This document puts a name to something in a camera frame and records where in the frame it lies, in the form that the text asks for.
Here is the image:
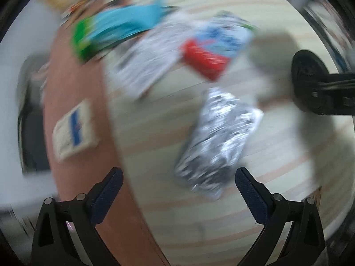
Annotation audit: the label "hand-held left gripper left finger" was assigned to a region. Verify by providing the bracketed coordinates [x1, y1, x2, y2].
[31, 167, 124, 266]

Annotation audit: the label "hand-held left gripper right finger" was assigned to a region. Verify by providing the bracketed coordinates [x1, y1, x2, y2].
[235, 167, 325, 266]

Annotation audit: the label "silver foil wrapper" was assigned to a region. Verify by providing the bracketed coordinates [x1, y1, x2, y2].
[174, 87, 264, 200]

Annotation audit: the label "white card with blue stripe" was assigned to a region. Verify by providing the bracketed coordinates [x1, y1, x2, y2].
[52, 99, 100, 162]

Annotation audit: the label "striped cream mat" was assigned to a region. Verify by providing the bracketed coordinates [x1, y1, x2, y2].
[101, 0, 344, 266]

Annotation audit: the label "red and blue snack packet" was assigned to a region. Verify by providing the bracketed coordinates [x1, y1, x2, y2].
[180, 10, 257, 82]

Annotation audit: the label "white printed paper packet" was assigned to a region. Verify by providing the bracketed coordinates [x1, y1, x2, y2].
[112, 11, 195, 102]

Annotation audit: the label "blue and green snack packet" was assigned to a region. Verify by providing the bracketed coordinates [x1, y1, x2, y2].
[71, 0, 174, 64]

